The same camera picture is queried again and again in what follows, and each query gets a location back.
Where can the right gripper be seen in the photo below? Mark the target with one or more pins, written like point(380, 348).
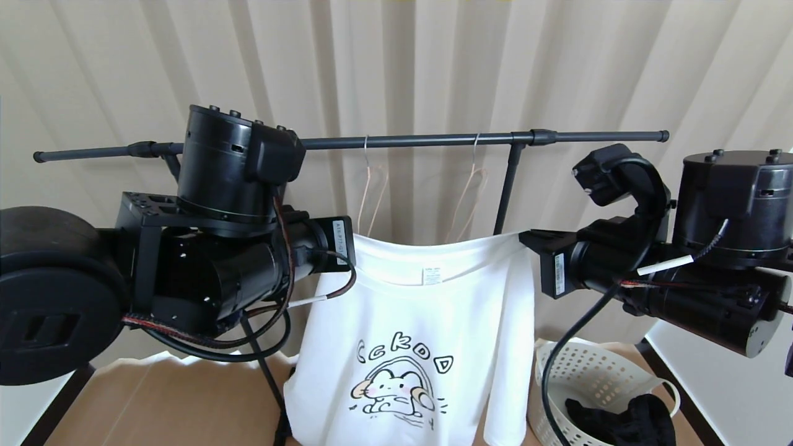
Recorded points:
point(681, 297)

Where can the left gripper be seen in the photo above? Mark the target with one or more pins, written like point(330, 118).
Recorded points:
point(248, 279)

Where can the white printed t-shirt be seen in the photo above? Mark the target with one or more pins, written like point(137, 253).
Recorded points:
point(403, 322)

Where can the pink clothes hanger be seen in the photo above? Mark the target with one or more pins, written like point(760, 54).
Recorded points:
point(366, 148)
point(476, 152)

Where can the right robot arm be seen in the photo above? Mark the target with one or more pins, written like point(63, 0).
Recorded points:
point(731, 204)

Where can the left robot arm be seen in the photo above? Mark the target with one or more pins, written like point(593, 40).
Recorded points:
point(56, 291)

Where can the white laundry basket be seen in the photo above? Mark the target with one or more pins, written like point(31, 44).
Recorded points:
point(588, 371)

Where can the black clothes rack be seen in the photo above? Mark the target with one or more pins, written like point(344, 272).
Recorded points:
point(421, 140)

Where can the black garment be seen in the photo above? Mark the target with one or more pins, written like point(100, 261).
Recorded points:
point(619, 424)

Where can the beige curtain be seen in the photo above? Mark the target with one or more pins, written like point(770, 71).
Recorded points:
point(619, 62)

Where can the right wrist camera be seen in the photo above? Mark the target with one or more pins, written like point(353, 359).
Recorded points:
point(619, 173)

